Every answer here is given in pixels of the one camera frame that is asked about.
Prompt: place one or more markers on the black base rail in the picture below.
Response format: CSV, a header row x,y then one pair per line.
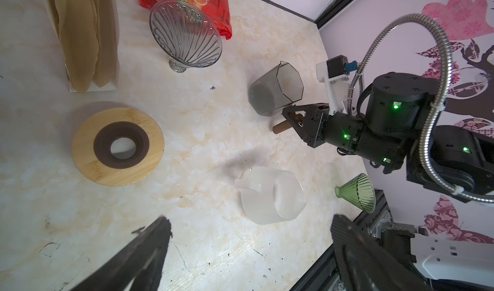
x,y
323,274

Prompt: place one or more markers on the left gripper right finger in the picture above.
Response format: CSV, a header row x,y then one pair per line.
x,y
364,265

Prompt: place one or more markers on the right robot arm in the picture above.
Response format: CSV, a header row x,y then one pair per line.
x,y
388,135

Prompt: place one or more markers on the coffee filter paper box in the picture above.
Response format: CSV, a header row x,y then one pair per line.
x,y
88,33

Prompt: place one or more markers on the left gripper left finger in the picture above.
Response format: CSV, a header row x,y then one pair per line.
x,y
138,265

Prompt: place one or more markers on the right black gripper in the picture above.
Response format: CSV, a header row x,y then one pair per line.
x,y
308,121

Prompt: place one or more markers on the wooden dripper ring stand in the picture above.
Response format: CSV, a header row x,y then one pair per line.
x,y
118,147

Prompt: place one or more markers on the green glass dripper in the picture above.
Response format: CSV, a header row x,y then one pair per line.
x,y
359,192

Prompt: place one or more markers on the grey glass pitcher wooden handle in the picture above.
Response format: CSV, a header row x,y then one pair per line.
x,y
277,89

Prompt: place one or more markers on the frosted white glass pitcher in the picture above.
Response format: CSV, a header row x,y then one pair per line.
x,y
270,196

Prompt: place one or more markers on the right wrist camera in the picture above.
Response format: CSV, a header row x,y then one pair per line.
x,y
334,73

